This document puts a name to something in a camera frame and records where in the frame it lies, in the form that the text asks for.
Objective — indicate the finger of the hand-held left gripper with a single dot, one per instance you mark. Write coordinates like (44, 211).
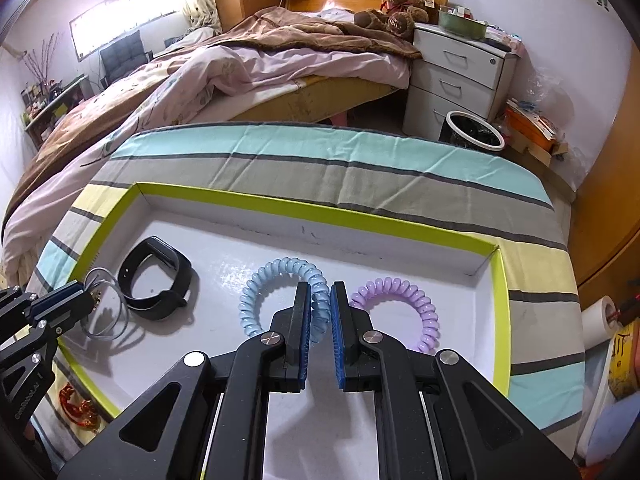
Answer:
(57, 299)
(70, 317)

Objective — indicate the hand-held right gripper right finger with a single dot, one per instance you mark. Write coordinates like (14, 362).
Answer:
(337, 345)

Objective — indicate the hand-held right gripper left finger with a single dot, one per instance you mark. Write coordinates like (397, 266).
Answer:
(299, 345)

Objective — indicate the red knot ornament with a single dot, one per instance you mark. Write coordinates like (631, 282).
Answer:
(75, 405)

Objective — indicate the white tray with lime rim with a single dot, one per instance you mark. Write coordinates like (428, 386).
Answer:
(350, 240)

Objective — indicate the black smart band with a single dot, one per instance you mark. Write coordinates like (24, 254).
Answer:
(172, 255)

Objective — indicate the cluttered low shelf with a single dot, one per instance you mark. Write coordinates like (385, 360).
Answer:
(55, 105)

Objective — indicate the dried branches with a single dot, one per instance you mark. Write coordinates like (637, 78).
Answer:
(45, 60)

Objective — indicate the black bin with white rim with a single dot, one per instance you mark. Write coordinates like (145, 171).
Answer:
(470, 132)

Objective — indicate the dark chair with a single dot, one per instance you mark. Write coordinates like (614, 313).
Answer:
(122, 55)

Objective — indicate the paper towel roll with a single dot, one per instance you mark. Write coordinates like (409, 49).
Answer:
(597, 320)

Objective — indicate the bed with pink quilt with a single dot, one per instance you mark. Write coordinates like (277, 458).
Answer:
(225, 75)

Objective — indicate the orange box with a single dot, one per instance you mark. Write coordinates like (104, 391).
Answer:
(525, 127)

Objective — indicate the yellow tin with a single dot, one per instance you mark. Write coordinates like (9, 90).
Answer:
(625, 360)

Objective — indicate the pale blue cloth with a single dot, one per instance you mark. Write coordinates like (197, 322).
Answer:
(615, 430)

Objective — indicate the window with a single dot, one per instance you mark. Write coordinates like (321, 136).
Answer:
(125, 15)

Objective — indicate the white drawer nightstand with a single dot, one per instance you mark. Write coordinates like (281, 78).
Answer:
(460, 80)

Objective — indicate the brown fleece blanket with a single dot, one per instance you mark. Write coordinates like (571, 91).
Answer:
(300, 30)

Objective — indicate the wide wooden wardrobe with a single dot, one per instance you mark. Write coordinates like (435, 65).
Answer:
(610, 185)

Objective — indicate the clear plastic bag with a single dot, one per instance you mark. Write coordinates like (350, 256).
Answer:
(547, 92)

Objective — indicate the brown teddy bear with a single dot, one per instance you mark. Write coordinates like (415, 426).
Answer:
(400, 22)

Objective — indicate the green basin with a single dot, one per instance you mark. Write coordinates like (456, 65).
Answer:
(460, 26)

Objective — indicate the pile of pink packets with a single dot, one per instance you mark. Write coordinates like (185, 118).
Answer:
(505, 39)

